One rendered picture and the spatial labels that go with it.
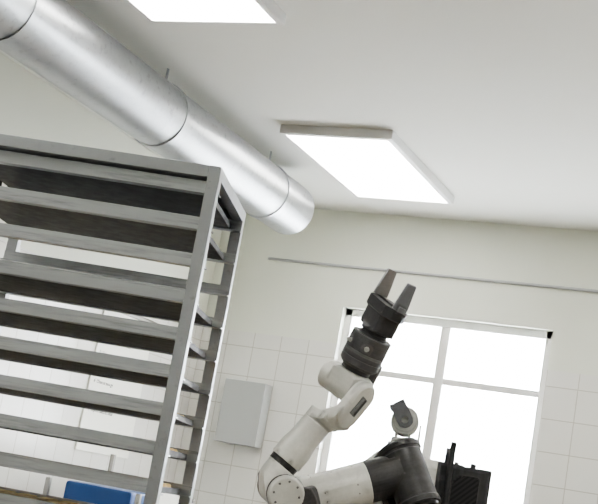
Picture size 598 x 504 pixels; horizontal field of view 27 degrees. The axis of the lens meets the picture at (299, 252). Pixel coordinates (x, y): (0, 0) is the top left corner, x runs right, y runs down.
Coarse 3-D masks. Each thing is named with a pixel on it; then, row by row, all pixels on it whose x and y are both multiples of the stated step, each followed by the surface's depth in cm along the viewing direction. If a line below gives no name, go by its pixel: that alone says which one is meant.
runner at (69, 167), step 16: (0, 160) 308; (16, 160) 308; (32, 160) 307; (48, 160) 307; (64, 160) 307; (80, 176) 308; (96, 176) 305; (112, 176) 305; (128, 176) 304; (144, 176) 304; (160, 176) 304; (176, 176) 303; (192, 192) 304
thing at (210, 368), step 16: (240, 240) 344; (224, 272) 341; (224, 304) 339; (224, 320) 339; (208, 368) 336; (208, 400) 334; (192, 432) 333; (192, 448) 332; (192, 464) 331; (192, 480) 330; (192, 496) 332
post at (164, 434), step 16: (208, 176) 300; (208, 192) 299; (208, 208) 298; (208, 224) 297; (208, 240) 298; (192, 256) 296; (192, 272) 295; (192, 288) 294; (192, 304) 294; (192, 320) 294; (176, 336) 292; (176, 352) 292; (176, 368) 291; (176, 384) 290; (176, 400) 290; (160, 416) 289; (160, 432) 288; (160, 448) 287; (160, 464) 287; (160, 480) 286
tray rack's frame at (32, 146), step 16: (0, 144) 306; (16, 144) 305; (32, 144) 305; (48, 144) 305; (64, 144) 304; (80, 160) 318; (96, 160) 303; (112, 160) 302; (128, 160) 302; (144, 160) 302; (160, 160) 301; (176, 160) 301; (192, 176) 302; (224, 176) 305; (224, 192) 313; (224, 208) 344; (240, 208) 336; (16, 240) 348
